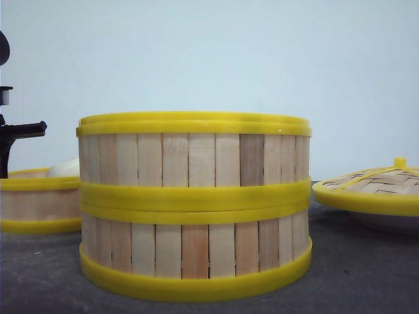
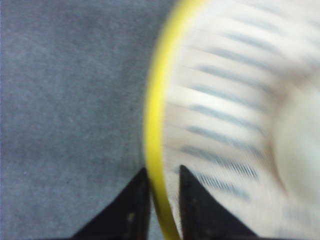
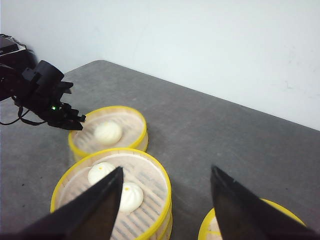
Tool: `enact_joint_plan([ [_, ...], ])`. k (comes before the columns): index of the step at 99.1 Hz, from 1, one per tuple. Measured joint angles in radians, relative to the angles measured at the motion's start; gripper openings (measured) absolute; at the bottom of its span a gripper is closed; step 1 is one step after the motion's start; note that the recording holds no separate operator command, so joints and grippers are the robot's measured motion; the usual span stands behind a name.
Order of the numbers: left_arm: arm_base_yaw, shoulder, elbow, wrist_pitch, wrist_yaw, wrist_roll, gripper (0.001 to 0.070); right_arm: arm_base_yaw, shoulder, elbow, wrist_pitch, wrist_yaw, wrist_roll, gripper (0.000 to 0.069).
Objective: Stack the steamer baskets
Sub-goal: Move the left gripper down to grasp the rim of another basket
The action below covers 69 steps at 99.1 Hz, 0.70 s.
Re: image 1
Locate bamboo steamer tray two buns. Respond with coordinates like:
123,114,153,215
77,112,310,224

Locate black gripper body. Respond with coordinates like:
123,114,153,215
1,31,47,179

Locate white steamed bun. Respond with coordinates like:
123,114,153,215
46,157,80,177

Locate bottom bamboo steamer tray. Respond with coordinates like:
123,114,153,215
79,206,312,303

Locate woven bamboo steamer lid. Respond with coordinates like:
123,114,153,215
312,157,418,217

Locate bamboo steamer tray single bun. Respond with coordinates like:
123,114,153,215
1,168,81,235

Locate white plate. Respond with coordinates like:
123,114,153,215
347,211,419,235

